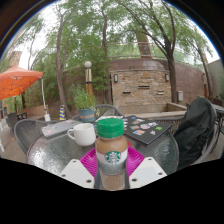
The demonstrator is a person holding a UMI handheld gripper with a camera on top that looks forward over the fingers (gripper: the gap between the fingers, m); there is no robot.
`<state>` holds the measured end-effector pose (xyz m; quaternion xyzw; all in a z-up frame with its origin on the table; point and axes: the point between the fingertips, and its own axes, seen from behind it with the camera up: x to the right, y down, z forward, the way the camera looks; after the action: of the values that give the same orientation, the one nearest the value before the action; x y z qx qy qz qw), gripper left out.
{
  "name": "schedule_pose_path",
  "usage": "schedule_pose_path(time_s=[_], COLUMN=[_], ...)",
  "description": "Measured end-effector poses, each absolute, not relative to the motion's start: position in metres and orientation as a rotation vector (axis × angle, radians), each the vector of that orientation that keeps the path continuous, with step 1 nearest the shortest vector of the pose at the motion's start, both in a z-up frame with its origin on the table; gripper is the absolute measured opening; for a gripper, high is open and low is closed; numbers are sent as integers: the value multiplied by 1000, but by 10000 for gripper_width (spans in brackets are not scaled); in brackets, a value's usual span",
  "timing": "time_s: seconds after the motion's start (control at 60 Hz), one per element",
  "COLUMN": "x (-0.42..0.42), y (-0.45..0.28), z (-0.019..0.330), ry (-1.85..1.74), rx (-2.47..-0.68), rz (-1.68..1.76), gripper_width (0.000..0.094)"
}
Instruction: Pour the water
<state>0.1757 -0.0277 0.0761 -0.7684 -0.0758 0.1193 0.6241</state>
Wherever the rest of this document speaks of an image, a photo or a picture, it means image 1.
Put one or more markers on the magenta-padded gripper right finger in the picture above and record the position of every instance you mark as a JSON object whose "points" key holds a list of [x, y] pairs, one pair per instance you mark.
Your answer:
{"points": [[146, 171]]}

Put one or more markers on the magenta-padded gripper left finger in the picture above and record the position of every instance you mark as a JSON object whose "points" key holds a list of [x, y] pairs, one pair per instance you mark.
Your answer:
{"points": [[77, 173]]}

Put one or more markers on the green-capped coffee drink bottle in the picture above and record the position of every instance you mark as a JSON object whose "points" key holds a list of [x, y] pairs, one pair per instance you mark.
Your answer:
{"points": [[111, 146]]}

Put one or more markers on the white ceramic mug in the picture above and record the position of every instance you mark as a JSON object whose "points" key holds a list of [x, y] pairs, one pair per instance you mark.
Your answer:
{"points": [[85, 135]]}

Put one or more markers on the black laptop with stickers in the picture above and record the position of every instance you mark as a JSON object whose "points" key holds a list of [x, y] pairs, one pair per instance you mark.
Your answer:
{"points": [[146, 131]]}

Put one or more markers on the silver laptop with stickers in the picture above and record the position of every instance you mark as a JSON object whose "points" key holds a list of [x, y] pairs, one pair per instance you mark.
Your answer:
{"points": [[60, 127]]}

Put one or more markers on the black jacket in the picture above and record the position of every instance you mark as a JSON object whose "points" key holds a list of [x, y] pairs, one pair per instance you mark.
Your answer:
{"points": [[195, 133]]}

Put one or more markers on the blue yellow striped cone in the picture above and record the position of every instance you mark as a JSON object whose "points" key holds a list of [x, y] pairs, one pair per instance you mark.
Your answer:
{"points": [[62, 113]]}

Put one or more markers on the grey mesh patio chair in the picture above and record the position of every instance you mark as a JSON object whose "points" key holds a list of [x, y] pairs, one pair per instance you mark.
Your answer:
{"points": [[218, 126], [108, 109], [28, 133]]}

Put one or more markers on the white canopy base weight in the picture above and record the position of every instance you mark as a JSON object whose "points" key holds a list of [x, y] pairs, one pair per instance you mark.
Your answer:
{"points": [[47, 117]]}

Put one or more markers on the potted green plant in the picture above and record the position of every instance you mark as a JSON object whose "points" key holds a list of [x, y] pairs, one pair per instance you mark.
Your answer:
{"points": [[86, 106]]}

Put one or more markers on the wooden bench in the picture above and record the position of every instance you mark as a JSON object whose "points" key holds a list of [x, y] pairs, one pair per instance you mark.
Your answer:
{"points": [[33, 111]]}

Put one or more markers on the grey utility box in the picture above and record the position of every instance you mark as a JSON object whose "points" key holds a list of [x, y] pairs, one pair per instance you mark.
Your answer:
{"points": [[180, 96]]}

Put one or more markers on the dark patio chair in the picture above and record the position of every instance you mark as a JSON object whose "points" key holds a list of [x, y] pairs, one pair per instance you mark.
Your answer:
{"points": [[12, 120]]}

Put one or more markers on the orange patio canopy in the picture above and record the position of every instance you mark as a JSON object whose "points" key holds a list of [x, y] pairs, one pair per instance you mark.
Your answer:
{"points": [[16, 81]]}

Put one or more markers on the globe-topped lamp post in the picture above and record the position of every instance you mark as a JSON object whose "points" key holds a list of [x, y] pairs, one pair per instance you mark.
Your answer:
{"points": [[88, 78]]}

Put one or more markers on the wall lantern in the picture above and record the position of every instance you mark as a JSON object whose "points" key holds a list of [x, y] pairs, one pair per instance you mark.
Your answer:
{"points": [[167, 77], [116, 78]]}

